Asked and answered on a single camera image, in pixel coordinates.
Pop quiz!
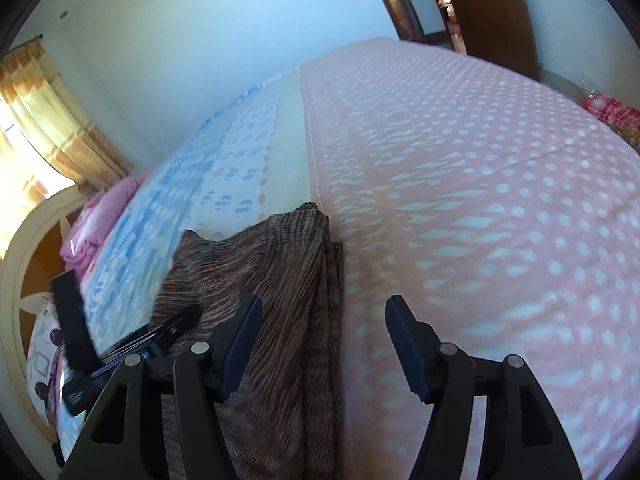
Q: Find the brown wooden door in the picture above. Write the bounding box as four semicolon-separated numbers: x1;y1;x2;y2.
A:
435;0;541;83

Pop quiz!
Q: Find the brown striped knit garment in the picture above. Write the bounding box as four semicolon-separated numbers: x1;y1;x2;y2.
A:
150;202;346;480

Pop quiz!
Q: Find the folded pink quilt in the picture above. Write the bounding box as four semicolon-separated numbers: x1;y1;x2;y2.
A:
60;176;151;281

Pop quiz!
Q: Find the white printed pillow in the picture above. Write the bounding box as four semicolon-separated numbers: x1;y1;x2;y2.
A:
27;295;76;441

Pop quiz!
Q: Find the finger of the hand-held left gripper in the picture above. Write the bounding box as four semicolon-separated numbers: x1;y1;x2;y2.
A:
97;304;203;361
51;270;101;372

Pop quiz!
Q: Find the pink dotted bed sheet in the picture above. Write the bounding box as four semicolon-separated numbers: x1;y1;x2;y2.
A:
300;37;640;480

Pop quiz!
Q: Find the cream wooden headboard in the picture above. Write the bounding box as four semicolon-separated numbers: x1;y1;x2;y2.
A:
0;182;91;441

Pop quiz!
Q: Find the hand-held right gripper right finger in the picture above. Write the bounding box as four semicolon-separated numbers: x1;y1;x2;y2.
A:
385;295;583;480

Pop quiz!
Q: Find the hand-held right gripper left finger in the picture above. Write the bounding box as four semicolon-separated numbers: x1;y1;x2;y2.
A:
59;294;264;480

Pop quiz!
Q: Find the yellow patterned curtain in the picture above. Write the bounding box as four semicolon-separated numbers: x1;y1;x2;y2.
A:
0;40;133;201

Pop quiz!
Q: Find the blue polka dot blanket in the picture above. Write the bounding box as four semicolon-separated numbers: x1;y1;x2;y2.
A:
55;72;321;456

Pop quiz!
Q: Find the red checked cloth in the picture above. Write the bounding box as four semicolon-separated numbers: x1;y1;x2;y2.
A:
580;92;640;138

